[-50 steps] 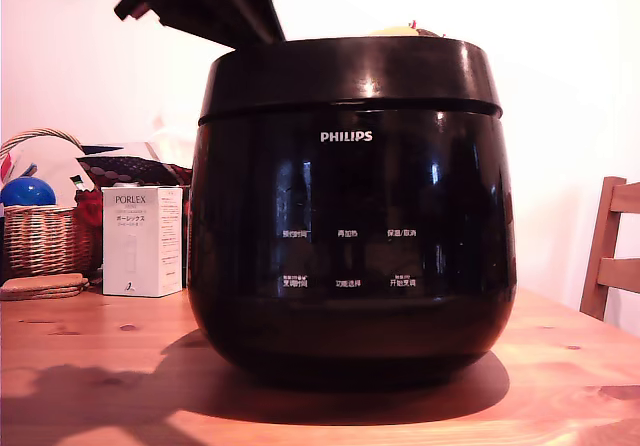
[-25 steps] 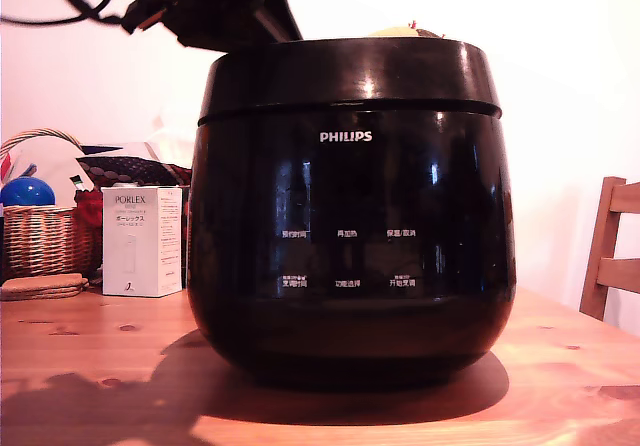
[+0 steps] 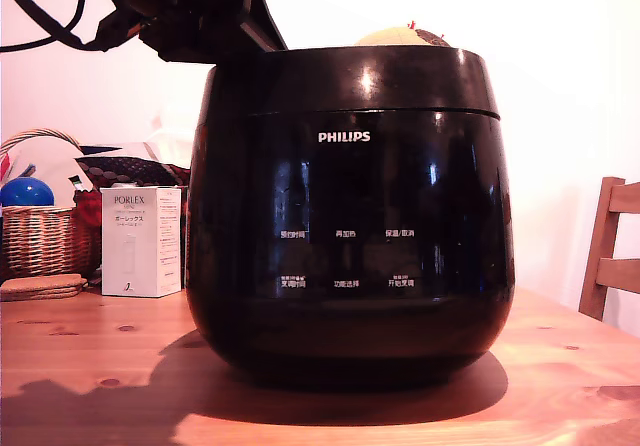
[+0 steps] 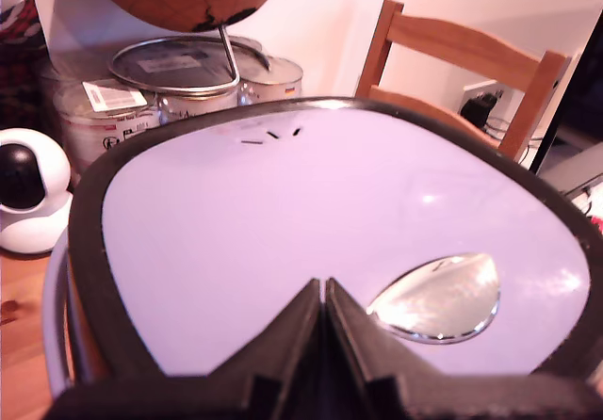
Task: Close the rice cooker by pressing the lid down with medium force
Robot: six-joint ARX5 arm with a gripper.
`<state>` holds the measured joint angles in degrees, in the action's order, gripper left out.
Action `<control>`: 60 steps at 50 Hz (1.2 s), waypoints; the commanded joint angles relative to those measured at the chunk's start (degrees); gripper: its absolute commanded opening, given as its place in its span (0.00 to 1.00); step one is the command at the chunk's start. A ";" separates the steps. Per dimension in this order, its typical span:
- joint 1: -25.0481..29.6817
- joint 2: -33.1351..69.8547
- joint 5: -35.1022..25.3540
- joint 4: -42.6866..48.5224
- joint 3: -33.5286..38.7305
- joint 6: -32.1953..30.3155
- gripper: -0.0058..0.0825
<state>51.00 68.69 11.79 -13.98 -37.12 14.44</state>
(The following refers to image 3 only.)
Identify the black Philips rice cooker body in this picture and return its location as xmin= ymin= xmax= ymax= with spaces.
xmin=184 ymin=109 xmax=516 ymax=388

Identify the beige round woven object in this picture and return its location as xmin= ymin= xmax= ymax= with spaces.
xmin=353 ymin=19 xmax=454 ymax=48

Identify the dark red patterned box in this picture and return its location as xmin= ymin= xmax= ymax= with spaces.
xmin=76 ymin=154 xmax=192 ymax=191

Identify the white printed paper bag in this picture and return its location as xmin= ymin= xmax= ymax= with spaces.
xmin=0 ymin=135 xmax=95 ymax=208

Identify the red patterned cloth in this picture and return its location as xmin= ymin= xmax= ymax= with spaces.
xmin=73 ymin=189 xmax=104 ymax=228

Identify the white Porlex cardboard box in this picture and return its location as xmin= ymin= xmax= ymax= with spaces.
xmin=100 ymin=185 xmax=183 ymax=299

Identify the blue ball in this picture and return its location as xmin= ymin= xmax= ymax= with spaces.
xmin=0 ymin=176 xmax=56 ymax=209

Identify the woven wicker basket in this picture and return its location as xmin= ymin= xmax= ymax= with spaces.
xmin=0 ymin=127 xmax=104 ymax=281

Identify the wooden chair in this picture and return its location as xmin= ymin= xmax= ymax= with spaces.
xmin=578 ymin=175 xmax=640 ymax=323

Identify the black cable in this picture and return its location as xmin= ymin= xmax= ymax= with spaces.
xmin=0 ymin=0 xmax=111 ymax=53
xmin=0 ymin=0 xmax=90 ymax=54

